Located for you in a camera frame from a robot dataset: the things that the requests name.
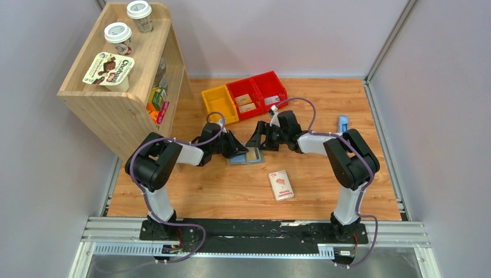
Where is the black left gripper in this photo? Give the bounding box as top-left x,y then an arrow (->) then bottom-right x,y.
211,130 -> 250,159

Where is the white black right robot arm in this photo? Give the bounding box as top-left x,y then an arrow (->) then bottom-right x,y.
246,111 -> 380,243

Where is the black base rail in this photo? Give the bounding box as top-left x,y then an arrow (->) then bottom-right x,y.
139,218 -> 368,252

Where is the white sponge packet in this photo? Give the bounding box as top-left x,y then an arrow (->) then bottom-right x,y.
268,170 -> 294,202

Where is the clear jar on shelf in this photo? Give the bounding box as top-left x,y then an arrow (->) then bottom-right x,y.
153,57 -> 168,92

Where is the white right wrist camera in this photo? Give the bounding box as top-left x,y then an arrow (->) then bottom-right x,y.
268,105 -> 280,127

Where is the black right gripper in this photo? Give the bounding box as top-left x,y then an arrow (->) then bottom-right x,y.
245,121 -> 288,152

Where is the gold credit card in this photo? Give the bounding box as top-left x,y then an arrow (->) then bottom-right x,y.
245,148 -> 261,162

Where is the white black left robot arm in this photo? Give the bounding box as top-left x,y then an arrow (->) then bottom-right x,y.
125,122 -> 248,240

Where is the grey credit card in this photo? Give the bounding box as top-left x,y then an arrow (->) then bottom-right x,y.
264,96 -> 281,105

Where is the grey slotted cable duct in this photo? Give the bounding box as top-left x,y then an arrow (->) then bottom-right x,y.
93,242 -> 335,259

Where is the grey leather card holder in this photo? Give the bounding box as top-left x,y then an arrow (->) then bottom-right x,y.
227,148 -> 265,165

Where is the white lidded cup front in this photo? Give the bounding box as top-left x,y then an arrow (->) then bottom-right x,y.
104,22 -> 133,56

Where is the green box on shelf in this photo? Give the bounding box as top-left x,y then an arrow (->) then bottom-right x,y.
149,87 -> 167,111

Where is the yellow plastic bin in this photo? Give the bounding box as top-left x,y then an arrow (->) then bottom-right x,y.
201,85 -> 240,125

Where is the white lidded cup back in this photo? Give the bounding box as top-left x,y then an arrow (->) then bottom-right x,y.
126,1 -> 153,33

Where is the white lidded cup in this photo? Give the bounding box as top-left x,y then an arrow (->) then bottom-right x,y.
126,1 -> 153,33
104,22 -> 133,56

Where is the pink box on shelf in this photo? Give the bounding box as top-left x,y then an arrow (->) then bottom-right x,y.
156,101 -> 170,125

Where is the red plastic bin right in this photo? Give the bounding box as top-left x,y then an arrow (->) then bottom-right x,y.
251,71 -> 288,113

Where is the red plastic bin middle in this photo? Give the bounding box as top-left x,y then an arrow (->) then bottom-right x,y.
226,78 -> 263,120

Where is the blue toothbrush package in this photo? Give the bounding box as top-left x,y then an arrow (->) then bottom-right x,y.
338,115 -> 349,133

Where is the orange box on shelf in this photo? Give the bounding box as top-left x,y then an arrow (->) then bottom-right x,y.
146,102 -> 160,124

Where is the red plastic bin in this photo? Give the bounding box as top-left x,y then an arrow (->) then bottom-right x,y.
251,71 -> 288,113
226,78 -> 263,120

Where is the wooden shelf unit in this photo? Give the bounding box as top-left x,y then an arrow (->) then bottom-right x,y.
57,2 -> 193,162

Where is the Chobani yogurt cup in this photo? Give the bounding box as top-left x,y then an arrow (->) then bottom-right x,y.
82,52 -> 135,92

